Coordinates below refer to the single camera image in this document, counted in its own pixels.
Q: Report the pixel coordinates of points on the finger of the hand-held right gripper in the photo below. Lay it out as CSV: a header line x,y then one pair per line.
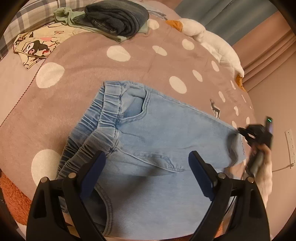
x,y
245,132

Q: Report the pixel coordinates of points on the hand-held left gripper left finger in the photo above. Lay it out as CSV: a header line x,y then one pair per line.
x,y
92,177

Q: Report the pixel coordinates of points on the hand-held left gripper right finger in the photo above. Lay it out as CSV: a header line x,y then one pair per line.
x,y
201,177

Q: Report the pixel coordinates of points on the light blue denim pants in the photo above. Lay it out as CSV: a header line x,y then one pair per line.
x,y
161,129

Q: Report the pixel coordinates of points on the person's right forearm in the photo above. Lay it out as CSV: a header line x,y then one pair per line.
x,y
263,183

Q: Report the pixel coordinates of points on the person's right hand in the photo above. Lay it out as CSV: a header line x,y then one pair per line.
x,y
266,150

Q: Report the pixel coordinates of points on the white power strip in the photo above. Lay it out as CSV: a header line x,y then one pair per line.
x,y
291,146

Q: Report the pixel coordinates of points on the pink curtain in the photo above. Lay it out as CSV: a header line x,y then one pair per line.
x,y
266,53

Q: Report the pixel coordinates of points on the pink white-spotted blanket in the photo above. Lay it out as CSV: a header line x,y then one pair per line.
x,y
92,69

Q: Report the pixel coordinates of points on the blue-grey curtain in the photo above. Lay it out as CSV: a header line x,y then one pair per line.
x,y
219,14

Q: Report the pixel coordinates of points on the cream cartoon print cloth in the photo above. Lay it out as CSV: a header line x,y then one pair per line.
x,y
37,46

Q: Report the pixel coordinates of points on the dark folded jeans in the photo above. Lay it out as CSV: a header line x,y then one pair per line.
x,y
118,16

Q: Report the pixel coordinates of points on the green folded garment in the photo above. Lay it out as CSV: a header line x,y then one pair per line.
x,y
67,15

